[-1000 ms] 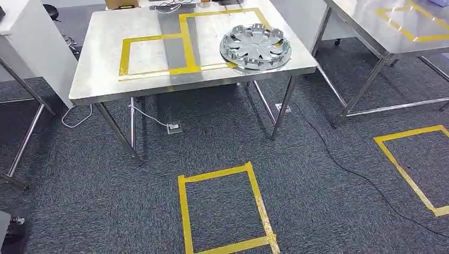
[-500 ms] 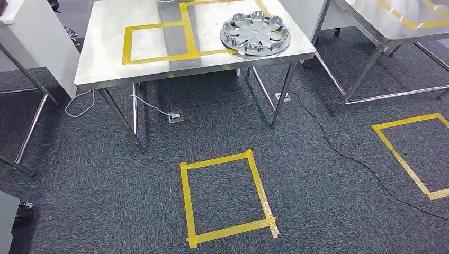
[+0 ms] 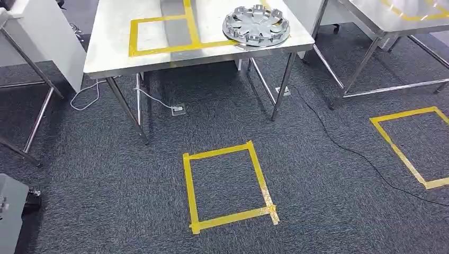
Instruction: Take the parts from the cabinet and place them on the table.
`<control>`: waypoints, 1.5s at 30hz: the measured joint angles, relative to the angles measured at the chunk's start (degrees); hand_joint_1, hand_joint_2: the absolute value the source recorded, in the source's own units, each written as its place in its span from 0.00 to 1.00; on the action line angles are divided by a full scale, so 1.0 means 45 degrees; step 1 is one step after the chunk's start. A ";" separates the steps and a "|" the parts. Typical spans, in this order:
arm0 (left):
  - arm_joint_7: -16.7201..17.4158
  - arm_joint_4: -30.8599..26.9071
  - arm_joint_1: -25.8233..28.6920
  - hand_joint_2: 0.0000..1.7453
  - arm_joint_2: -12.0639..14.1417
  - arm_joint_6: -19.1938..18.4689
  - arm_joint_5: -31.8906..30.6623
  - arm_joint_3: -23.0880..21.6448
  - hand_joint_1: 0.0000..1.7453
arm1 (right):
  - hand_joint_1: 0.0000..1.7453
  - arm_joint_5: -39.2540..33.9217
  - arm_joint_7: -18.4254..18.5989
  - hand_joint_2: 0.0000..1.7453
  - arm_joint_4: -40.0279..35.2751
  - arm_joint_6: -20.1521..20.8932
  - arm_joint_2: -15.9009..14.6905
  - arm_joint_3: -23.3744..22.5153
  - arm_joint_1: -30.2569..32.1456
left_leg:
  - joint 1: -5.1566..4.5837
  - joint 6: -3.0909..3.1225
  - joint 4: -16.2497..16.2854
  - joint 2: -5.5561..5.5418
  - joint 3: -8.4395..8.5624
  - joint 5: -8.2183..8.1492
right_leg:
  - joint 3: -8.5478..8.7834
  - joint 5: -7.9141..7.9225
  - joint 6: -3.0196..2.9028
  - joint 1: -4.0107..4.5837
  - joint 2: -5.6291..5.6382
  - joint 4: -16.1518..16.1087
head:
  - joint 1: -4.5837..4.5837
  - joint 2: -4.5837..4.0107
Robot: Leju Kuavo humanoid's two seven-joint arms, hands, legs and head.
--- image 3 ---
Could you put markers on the silver wheel hub cap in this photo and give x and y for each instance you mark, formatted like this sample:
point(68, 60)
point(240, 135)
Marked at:
point(256, 28)

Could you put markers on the steel floor socket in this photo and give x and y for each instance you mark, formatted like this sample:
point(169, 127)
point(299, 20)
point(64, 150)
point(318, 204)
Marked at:
point(178, 109)
point(283, 91)

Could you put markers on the yellow floor tape square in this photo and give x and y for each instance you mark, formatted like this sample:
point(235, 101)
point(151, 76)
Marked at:
point(403, 115)
point(187, 189)

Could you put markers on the yellow tape on table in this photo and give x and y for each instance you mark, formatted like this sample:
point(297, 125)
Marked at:
point(189, 21)
point(410, 16)

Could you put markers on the steel table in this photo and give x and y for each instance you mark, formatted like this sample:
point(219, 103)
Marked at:
point(368, 10)
point(112, 42)

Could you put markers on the white panelled table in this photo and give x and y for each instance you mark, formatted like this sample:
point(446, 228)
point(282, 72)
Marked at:
point(45, 35)

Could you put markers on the black left camera bracket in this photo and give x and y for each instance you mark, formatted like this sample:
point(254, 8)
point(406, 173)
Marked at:
point(33, 201)

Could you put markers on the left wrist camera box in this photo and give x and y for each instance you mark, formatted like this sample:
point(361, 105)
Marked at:
point(12, 217)

